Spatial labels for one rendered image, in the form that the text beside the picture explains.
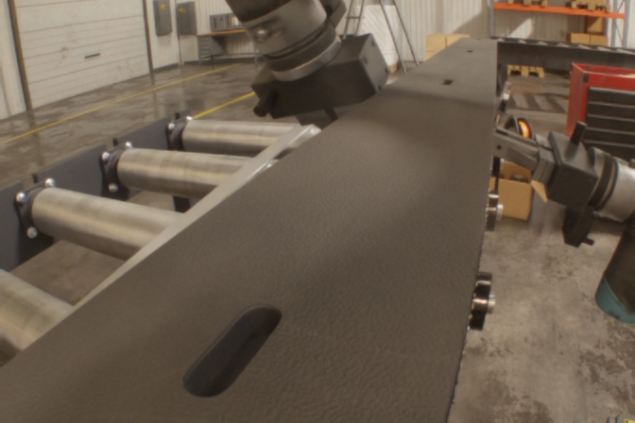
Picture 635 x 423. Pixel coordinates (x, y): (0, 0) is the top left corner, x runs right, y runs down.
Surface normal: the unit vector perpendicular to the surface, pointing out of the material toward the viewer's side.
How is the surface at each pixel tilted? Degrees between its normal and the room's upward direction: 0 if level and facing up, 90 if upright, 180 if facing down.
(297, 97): 117
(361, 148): 0
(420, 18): 90
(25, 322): 31
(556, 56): 90
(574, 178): 91
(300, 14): 93
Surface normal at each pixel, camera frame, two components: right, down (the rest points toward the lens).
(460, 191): -0.05, -0.92
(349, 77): -0.33, 0.75
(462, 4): -0.39, 0.37
